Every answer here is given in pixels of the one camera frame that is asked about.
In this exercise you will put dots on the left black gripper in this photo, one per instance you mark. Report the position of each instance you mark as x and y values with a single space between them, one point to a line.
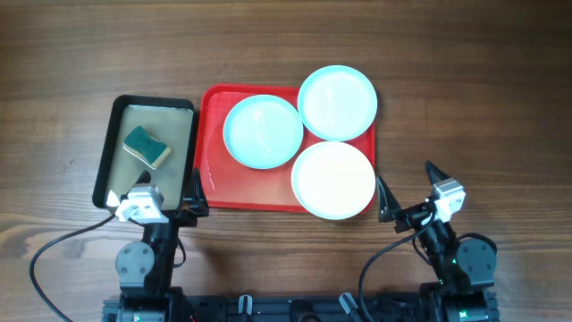
199 206

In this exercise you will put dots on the red plastic tray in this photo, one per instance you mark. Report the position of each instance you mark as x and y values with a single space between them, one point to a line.
229 184

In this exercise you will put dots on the green yellow sponge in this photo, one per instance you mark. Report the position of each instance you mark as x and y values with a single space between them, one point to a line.
142 145

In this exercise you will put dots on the black metal sponge tray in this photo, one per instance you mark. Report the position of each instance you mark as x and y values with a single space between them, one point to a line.
172 121

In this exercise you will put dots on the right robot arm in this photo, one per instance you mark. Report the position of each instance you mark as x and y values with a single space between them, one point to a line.
464 265

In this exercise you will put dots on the light blue plate top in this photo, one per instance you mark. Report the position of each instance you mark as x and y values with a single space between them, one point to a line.
337 103

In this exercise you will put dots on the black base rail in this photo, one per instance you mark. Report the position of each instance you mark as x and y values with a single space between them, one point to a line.
400 306

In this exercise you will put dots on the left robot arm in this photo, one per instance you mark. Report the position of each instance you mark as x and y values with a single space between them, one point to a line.
145 267

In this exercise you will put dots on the white plate bottom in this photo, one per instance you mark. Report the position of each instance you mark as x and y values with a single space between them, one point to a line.
333 180

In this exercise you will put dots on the light blue plate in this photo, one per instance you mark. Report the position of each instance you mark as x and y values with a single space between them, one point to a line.
263 132
337 103

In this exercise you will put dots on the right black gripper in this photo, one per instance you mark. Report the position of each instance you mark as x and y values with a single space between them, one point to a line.
414 216

